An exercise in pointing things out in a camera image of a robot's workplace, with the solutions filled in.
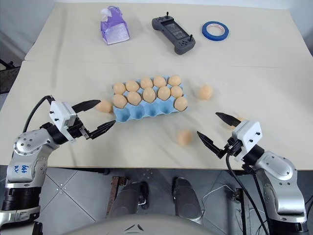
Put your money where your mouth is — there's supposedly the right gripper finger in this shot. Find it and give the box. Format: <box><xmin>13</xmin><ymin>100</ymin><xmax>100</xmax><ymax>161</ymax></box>
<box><xmin>196</xmin><ymin>131</ymin><xmax>226</xmax><ymax>159</ymax></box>
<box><xmin>215</xmin><ymin>112</ymin><xmax>243</xmax><ymax>129</ymax></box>

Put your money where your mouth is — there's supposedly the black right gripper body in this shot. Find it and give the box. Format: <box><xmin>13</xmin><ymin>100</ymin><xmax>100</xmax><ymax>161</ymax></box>
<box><xmin>219</xmin><ymin>137</ymin><xmax>245</xmax><ymax>159</ymax></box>

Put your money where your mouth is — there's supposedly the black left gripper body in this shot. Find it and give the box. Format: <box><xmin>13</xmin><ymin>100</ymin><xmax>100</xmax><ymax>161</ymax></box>
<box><xmin>68</xmin><ymin>120</ymin><xmax>95</xmax><ymax>141</ymax></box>

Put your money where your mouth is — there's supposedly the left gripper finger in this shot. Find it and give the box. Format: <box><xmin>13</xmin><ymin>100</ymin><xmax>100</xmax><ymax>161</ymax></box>
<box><xmin>88</xmin><ymin>119</ymin><xmax>116</xmax><ymax>141</ymax></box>
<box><xmin>72</xmin><ymin>99</ymin><xmax>102</xmax><ymax>114</ymax></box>

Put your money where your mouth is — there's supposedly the blue egg tray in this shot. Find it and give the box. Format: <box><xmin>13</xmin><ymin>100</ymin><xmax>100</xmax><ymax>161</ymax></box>
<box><xmin>112</xmin><ymin>75</ymin><xmax>188</xmax><ymax>123</ymax></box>

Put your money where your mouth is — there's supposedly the tan egg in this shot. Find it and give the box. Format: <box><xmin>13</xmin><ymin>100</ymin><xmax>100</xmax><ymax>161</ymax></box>
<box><xmin>140</xmin><ymin>77</ymin><xmax>154</xmax><ymax>89</ymax></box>
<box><xmin>174</xmin><ymin>96</ymin><xmax>188</xmax><ymax>111</ymax></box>
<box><xmin>170</xmin><ymin>86</ymin><xmax>184</xmax><ymax>98</ymax></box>
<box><xmin>112</xmin><ymin>94</ymin><xmax>128</xmax><ymax>109</ymax></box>
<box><xmin>94</xmin><ymin>99</ymin><xmax>114</xmax><ymax>114</ymax></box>
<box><xmin>168</xmin><ymin>74</ymin><xmax>182</xmax><ymax>87</ymax></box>
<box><xmin>157</xmin><ymin>86</ymin><xmax>171</xmax><ymax>101</ymax></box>
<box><xmin>198</xmin><ymin>84</ymin><xmax>213</xmax><ymax>100</ymax></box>
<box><xmin>153</xmin><ymin>75</ymin><xmax>167</xmax><ymax>88</ymax></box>
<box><xmin>177</xmin><ymin>129</ymin><xmax>193</xmax><ymax>147</ymax></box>
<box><xmin>127</xmin><ymin>91</ymin><xmax>142</xmax><ymax>106</ymax></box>
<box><xmin>142</xmin><ymin>87</ymin><xmax>157</xmax><ymax>103</ymax></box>
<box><xmin>113</xmin><ymin>82</ymin><xmax>127</xmax><ymax>95</ymax></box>
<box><xmin>125</xmin><ymin>80</ymin><xmax>140</xmax><ymax>93</ymax></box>

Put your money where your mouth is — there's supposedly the dark grey right robot foot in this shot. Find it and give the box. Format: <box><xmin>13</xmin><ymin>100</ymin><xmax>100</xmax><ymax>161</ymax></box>
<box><xmin>172</xmin><ymin>176</ymin><xmax>204</xmax><ymax>225</ymax></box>

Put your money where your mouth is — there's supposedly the dark grey robot foot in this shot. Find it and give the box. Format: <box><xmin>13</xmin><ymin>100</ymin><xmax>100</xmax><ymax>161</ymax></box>
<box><xmin>114</xmin><ymin>182</ymin><xmax>150</xmax><ymax>221</ymax></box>
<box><xmin>172</xmin><ymin>176</ymin><xmax>204</xmax><ymax>225</ymax></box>

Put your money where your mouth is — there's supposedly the dark grey left robot foot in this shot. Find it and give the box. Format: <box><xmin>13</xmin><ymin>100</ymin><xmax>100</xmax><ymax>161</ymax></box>
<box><xmin>114</xmin><ymin>182</ymin><xmax>150</xmax><ymax>221</ymax></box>

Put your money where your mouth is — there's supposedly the purple tissue pack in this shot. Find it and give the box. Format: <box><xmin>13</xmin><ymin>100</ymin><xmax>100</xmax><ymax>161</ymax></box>
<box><xmin>100</xmin><ymin>6</ymin><xmax>131</xmax><ymax>46</ymax></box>

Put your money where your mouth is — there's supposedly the blue tape roll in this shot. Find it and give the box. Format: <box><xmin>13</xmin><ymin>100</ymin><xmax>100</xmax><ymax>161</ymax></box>
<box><xmin>201</xmin><ymin>21</ymin><xmax>230</xmax><ymax>42</ymax></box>

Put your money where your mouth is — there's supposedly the grey handheld remote controller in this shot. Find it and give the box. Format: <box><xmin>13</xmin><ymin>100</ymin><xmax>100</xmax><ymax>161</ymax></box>
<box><xmin>151</xmin><ymin>11</ymin><xmax>197</xmax><ymax>56</ymax></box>

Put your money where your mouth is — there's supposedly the silver robot torso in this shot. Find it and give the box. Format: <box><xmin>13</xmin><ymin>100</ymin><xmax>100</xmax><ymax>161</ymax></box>
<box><xmin>65</xmin><ymin>215</ymin><xmax>222</xmax><ymax>235</ymax></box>

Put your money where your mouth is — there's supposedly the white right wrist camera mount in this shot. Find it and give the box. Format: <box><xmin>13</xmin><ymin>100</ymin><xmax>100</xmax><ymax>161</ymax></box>
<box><xmin>231</xmin><ymin>119</ymin><xmax>263</xmax><ymax>162</ymax></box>

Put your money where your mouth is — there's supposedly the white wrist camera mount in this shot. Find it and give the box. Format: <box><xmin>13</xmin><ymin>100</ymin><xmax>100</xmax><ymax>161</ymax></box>
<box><xmin>49</xmin><ymin>100</ymin><xmax>77</xmax><ymax>131</ymax></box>
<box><xmin>231</xmin><ymin>119</ymin><xmax>263</xmax><ymax>162</ymax></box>

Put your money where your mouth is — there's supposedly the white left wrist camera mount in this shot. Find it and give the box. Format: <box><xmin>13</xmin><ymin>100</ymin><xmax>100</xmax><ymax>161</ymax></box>
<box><xmin>49</xmin><ymin>100</ymin><xmax>77</xmax><ymax>131</ymax></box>

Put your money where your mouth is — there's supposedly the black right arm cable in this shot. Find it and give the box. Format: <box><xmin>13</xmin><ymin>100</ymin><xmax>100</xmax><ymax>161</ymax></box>
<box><xmin>244</xmin><ymin>164</ymin><xmax>272</xmax><ymax>235</ymax></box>
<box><xmin>225</xmin><ymin>146</ymin><xmax>269</xmax><ymax>235</ymax></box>

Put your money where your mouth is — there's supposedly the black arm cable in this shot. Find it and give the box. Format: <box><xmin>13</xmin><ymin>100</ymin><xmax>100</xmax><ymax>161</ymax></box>
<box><xmin>244</xmin><ymin>164</ymin><xmax>272</xmax><ymax>235</ymax></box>
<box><xmin>225</xmin><ymin>146</ymin><xmax>269</xmax><ymax>235</ymax></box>
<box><xmin>22</xmin><ymin>95</ymin><xmax>55</xmax><ymax>135</ymax></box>

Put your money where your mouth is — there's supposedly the thin white floor wire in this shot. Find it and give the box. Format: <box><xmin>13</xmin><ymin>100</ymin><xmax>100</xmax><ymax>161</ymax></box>
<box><xmin>202</xmin><ymin>184</ymin><xmax>242</xmax><ymax>214</ymax></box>

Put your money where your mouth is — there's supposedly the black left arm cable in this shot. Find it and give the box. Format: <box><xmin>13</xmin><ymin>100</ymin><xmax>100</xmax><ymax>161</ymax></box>
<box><xmin>22</xmin><ymin>95</ymin><xmax>55</xmax><ymax>135</ymax></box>

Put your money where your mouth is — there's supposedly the rusty brown table bracket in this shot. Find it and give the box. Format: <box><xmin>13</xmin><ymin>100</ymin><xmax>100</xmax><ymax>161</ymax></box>
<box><xmin>107</xmin><ymin>176</ymin><xmax>129</xmax><ymax>218</ymax></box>

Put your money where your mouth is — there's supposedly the black metal frame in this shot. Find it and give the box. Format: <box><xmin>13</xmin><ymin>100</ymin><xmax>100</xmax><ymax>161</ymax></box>
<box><xmin>0</xmin><ymin>58</ymin><xmax>20</xmax><ymax>95</ymax></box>

